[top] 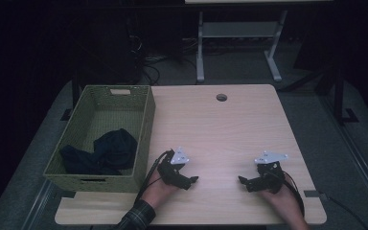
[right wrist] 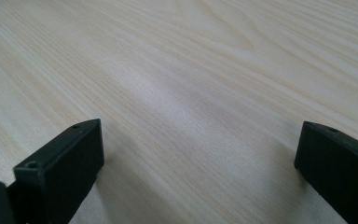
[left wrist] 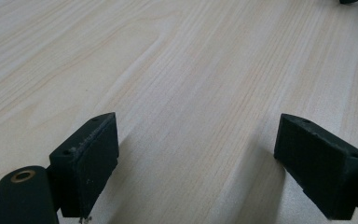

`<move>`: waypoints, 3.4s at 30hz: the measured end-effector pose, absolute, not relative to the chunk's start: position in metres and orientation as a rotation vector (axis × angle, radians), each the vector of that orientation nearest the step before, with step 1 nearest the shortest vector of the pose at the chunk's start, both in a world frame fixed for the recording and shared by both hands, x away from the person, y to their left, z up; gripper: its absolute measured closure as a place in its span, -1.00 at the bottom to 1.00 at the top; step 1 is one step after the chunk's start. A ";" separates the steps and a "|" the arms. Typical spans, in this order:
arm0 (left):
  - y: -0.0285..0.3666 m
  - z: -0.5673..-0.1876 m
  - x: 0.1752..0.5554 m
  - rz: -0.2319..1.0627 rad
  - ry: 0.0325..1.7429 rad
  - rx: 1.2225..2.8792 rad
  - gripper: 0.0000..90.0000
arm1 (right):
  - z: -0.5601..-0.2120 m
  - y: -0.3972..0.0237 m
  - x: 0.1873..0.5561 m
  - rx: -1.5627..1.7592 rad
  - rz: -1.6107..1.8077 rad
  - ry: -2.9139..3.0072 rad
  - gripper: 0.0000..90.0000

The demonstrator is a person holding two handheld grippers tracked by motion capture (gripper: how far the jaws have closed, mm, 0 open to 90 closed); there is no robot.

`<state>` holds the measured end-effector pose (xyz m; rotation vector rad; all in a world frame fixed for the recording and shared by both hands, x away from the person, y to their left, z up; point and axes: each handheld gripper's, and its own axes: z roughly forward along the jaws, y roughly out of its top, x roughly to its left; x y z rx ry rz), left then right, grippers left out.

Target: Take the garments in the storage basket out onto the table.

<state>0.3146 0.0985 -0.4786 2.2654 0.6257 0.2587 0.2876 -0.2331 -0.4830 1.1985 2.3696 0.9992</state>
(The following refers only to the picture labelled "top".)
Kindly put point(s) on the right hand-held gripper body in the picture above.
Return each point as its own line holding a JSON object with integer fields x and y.
{"x": 270, "y": 179}

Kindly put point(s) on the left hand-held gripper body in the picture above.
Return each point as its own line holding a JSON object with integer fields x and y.
{"x": 171, "y": 174}

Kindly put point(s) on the dark navy cloth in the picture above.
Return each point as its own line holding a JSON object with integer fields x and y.
{"x": 113, "y": 151}

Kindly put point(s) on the green woven basket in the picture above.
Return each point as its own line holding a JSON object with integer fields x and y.
{"x": 115, "y": 118}

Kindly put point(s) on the person's left hand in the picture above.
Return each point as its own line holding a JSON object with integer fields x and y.
{"x": 158, "y": 191}

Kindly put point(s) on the person's right hand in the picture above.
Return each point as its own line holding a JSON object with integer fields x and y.
{"x": 287, "y": 201}

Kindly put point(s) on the grey tape strip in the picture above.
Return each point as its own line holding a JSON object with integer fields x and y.
{"x": 311, "y": 193}

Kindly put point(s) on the black stand with foot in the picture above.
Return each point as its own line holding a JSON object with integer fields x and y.
{"x": 74, "y": 92}
{"x": 339, "y": 96}

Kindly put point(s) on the white metal stand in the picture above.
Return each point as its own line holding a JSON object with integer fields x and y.
{"x": 239, "y": 29}

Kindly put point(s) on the metal floor rail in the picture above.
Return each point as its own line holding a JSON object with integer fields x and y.
{"x": 357, "y": 159}
{"x": 38, "y": 204}

